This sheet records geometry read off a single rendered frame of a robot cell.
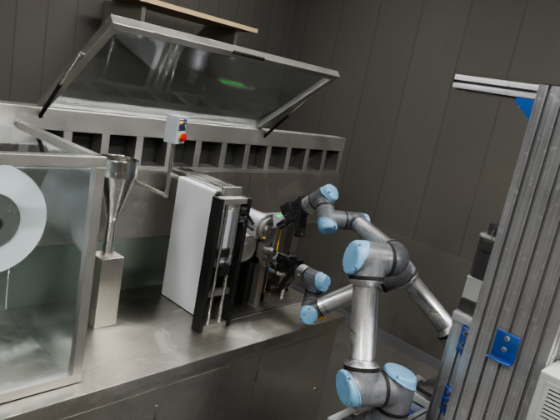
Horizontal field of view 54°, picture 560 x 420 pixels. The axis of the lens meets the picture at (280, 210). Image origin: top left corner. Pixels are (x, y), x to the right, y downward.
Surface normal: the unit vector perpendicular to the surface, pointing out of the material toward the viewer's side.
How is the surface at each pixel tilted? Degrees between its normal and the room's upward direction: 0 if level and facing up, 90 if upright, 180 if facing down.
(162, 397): 90
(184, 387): 90
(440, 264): 90
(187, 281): 90
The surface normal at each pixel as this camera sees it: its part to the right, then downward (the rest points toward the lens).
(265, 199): 0.71, 0.29
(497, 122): -0.69, 0.03
